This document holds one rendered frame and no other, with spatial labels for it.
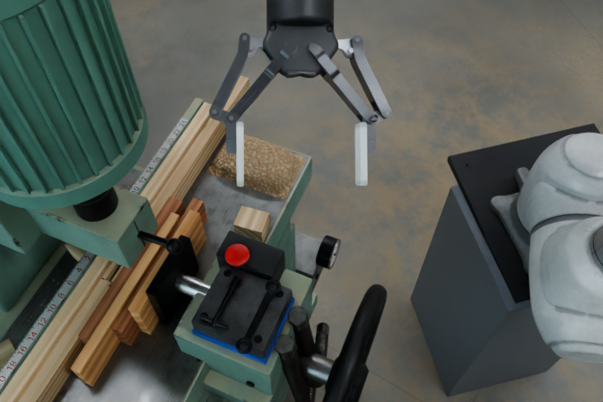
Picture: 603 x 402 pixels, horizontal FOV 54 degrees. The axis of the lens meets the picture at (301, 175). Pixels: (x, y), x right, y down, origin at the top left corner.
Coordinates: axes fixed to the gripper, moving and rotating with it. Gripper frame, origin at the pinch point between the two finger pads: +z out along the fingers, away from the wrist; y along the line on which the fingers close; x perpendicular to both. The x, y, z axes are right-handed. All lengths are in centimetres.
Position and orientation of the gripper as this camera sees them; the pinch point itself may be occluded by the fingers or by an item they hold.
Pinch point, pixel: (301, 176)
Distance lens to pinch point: 66.1
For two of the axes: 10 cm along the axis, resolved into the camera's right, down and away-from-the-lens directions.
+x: 1.3, 0.0, -9.9
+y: -9.9, 0.1, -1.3
